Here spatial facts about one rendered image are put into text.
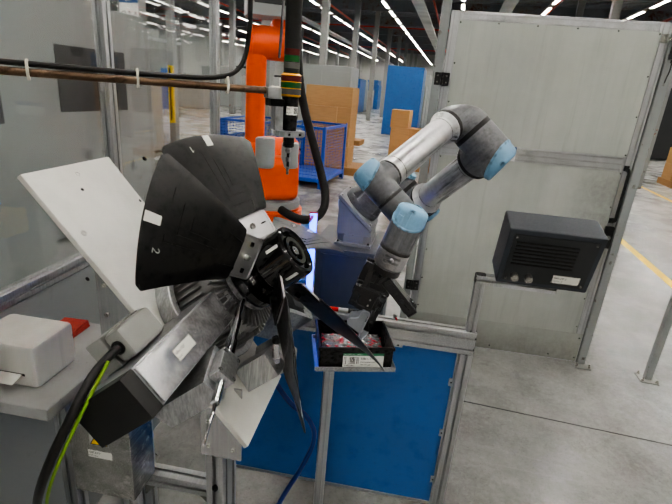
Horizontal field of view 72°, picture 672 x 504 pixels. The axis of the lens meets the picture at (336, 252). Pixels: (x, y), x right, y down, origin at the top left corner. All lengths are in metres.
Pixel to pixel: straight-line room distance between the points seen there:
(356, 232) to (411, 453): 0.83
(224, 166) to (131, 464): 0.70
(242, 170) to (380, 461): 1.21
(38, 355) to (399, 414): 1.12
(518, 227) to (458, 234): 1.56
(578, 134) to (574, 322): 1.16
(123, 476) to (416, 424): 0.96
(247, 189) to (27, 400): 0.67
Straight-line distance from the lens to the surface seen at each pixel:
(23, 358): 1.26
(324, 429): 1.57
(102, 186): 1.15
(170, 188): 0.80
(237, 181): 1.08
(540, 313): 3.20
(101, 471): 1.28
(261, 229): 1.03
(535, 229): 1.39
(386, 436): 1.79
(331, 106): 9.05
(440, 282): 3.03
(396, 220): 1.04
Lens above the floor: 1.56
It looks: 20 degrees down
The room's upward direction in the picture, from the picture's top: 5 degrees clockwise
